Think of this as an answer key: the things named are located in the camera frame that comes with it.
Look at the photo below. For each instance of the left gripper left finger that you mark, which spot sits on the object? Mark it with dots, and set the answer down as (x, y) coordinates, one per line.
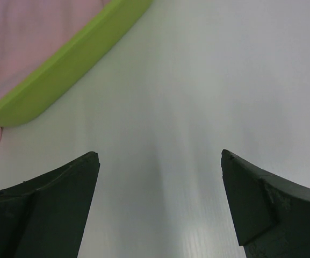
(46, 216)

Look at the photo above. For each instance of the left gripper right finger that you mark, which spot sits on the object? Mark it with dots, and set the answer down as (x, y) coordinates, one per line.
(271, 215)

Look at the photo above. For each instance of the lime green plastic basket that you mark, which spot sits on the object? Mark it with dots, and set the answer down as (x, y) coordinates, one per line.
(38, 91)

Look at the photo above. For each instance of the pink t shirt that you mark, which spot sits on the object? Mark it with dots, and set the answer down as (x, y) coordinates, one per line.
(32, 31)

